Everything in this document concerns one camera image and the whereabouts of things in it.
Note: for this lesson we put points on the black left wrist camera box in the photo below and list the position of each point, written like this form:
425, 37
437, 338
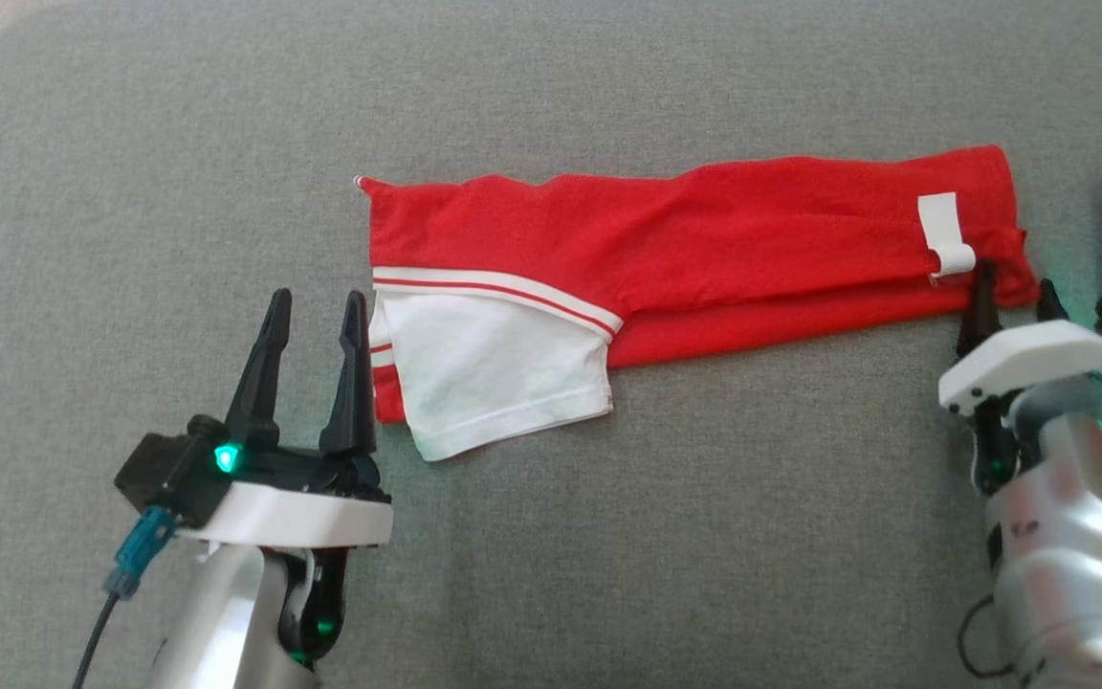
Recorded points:
164, 474

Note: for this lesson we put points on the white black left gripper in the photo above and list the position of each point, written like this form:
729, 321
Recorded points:
302, 517

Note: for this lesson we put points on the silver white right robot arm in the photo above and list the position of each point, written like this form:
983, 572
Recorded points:
1077, 555

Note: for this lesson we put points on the large grey fabric sofa seat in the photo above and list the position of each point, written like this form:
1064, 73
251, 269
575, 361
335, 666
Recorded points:
608, 536

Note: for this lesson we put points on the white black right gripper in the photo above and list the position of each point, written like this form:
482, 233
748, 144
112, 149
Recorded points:
1029, 359

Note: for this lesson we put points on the red white basketball jersey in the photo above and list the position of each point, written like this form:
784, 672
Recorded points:
704, 230

